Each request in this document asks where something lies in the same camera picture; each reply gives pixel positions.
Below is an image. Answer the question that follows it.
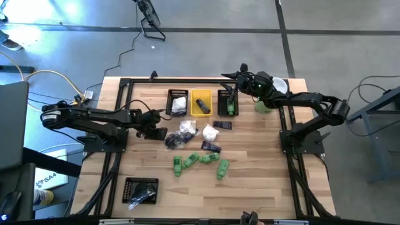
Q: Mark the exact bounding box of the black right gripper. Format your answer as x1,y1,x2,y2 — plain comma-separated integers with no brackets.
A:
218,71,276,106

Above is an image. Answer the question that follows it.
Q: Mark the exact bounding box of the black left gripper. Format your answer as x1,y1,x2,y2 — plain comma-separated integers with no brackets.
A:
136,109,169,141

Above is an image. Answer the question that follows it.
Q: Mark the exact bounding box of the bagged black toiletry item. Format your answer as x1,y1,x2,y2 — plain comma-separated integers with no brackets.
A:
164,131,188,150
127,182,158,211

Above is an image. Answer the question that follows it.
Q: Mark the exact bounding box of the dark blue toiletry tube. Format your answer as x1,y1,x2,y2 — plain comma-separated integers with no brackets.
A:
181,131,198,144
200,140,223,154
212,121,233,131
195,97,212,114

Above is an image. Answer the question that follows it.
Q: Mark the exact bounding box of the small black plastic basket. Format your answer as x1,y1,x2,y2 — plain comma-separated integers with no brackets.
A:
217,89,239,118
167,89,189,117

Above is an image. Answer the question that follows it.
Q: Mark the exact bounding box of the yellow plastic basket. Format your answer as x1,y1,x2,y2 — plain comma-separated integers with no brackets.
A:
191,89,214,118

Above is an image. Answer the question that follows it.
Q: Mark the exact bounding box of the wide black plastic basket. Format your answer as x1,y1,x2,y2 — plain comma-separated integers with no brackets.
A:
121,177,159,206

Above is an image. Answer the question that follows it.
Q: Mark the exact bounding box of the black desk bar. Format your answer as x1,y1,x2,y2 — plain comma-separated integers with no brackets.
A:
23,146,83,178

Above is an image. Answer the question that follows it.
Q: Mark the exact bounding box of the black floor fan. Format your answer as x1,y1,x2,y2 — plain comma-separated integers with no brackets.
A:
132,0,167,42

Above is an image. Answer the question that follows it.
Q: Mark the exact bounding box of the white cardboard box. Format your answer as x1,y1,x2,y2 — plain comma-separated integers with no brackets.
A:
33,148,69,191

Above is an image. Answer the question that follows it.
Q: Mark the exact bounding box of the white and yellow object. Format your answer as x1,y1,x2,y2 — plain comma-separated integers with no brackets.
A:
32,188,54,207

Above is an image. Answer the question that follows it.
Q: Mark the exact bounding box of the grey flat panel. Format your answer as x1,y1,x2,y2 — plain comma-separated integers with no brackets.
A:
0,80,31,172

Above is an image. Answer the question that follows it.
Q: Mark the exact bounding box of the black floor bar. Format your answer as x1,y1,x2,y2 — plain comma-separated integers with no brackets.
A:
0,64,35,74

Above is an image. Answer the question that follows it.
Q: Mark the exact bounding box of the black computer mouse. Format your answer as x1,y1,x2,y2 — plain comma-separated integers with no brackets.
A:
0,190,23,221

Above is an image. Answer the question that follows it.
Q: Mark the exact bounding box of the person's shoe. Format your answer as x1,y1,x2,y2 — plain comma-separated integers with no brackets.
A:
0,29,24,51

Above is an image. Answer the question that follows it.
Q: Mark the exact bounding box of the black aluminium table frame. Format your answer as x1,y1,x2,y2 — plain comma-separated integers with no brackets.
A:
70,77,337,219

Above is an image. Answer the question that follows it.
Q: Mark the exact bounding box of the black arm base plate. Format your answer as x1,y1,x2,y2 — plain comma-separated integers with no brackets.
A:
279,129,326,155
82,128,129,154

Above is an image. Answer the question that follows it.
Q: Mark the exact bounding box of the black fan cable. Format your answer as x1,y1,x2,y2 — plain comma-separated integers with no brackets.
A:
84,2,141,93

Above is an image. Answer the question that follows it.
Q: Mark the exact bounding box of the silver table bracket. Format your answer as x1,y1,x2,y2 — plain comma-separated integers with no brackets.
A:
99,218,135,225
273,219,310,225

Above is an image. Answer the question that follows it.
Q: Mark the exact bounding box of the yellow floor cable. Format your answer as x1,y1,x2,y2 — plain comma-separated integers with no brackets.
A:
0,51,86,112

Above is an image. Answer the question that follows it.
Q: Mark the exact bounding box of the black floor cable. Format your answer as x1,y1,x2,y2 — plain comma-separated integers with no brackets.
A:
343,74,400,166

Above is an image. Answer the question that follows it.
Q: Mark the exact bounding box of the blue-grey cart frame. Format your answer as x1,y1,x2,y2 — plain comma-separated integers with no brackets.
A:
345,86,400,184

